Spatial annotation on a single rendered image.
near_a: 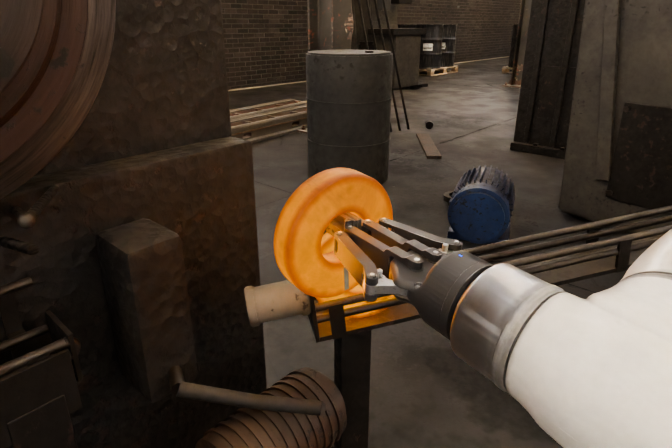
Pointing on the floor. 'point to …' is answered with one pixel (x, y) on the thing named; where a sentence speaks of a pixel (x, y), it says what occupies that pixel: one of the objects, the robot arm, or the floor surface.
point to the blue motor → (482, 206)
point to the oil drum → (349, 110)
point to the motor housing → (313, 385)
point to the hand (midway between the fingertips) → (337, 221)
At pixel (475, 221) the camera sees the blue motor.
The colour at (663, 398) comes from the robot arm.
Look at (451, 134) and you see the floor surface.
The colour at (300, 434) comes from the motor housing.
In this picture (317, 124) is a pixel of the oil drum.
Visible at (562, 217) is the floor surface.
